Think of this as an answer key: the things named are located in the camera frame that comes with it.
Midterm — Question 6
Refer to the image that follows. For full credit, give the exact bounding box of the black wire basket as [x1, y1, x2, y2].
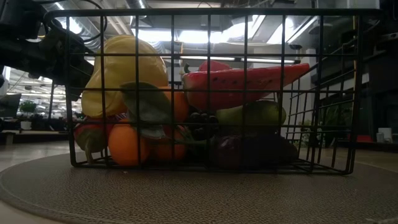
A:
[44, 8, 384, 175]

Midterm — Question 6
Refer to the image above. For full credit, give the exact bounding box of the white cup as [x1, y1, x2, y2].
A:
[376, 127, 394, 144]

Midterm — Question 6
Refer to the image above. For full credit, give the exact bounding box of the purple eggplant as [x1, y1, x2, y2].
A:
[210, 129, 300, 170]

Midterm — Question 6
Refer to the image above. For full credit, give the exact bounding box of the yellow bell pepper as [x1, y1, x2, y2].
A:
[81, 34, 169, 119]

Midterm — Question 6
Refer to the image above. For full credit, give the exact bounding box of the dark angled monitor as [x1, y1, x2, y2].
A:
[0, 93, 22, 118]

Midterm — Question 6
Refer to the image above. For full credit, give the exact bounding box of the green pear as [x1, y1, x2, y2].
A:
[215, 100, 287, 128]

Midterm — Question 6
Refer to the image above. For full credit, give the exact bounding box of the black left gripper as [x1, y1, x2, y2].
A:
[0, 18, 95, 102]

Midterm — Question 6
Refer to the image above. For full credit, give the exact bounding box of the round grey woven placemat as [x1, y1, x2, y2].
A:
[0, 152, 398, 224]

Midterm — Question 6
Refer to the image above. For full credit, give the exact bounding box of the red chili pepper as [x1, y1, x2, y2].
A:
[73, 117, 116, 164]

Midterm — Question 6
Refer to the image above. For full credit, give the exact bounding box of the ceiling light strip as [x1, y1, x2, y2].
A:
[130, 21, 259, 44]

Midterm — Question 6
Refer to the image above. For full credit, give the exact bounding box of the red watermelon slice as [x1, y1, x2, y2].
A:
[181, 63, 311, 112]

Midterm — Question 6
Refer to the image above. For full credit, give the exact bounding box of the dark grape bunch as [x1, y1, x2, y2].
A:
[185, 111, 219, 141]

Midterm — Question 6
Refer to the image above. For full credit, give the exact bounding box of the orange tangerine cluster with leaves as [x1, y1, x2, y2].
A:
[108, 82, 191, 167]

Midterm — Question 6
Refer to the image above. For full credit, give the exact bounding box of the potted green plant white pot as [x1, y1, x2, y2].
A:
[18, 100, 38, 131]

